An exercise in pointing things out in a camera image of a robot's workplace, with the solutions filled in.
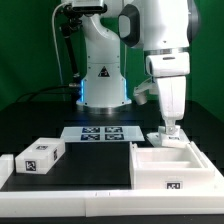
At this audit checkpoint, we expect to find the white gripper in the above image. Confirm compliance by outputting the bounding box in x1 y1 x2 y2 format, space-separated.
145 52 190 134

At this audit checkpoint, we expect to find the white cabinet door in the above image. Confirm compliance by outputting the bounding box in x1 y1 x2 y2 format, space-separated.
158 125 190 148
147 132 164 147

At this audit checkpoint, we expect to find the white cabinet body box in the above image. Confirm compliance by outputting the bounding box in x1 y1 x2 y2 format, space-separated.
129 142 215 190

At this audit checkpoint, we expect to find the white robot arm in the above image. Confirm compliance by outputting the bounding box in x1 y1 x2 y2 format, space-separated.
79 0 199 134

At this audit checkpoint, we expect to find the white cabinet top block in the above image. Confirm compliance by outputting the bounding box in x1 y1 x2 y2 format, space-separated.
15 138 65 174

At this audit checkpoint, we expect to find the white fiducial marker sheet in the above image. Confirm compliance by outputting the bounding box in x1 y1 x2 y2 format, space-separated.
61 126 144 143

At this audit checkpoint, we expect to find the white L-shaped obstacle wall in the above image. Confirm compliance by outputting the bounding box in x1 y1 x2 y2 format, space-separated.
0 173 224 218

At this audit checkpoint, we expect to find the black cable on table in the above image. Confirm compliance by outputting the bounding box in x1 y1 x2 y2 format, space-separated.
14 83 83 103

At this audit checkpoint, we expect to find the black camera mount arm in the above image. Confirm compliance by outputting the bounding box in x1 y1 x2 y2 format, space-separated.
60 0 107 81

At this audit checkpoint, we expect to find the white cable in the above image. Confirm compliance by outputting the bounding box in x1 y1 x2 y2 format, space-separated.
51 1 73 101

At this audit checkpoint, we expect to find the white wall piece left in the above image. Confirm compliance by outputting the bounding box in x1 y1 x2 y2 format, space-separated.
0 154 14 189

